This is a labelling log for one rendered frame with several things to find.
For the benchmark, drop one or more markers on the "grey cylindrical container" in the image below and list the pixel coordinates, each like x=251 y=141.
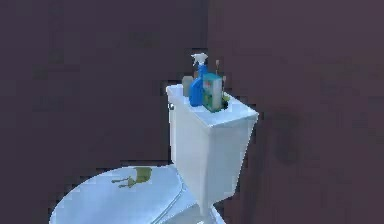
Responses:
x=187 y=85

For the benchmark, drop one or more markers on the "blue spray bottle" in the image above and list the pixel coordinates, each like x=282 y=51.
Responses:
x=196 y=90

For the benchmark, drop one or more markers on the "teal tissue box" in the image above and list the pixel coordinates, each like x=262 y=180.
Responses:
x=212 y=91

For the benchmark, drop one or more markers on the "small potted plant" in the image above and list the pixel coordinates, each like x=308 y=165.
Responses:
x=225 y=99

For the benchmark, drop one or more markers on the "white toilet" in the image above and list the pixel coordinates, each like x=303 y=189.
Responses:
x=206 y=150

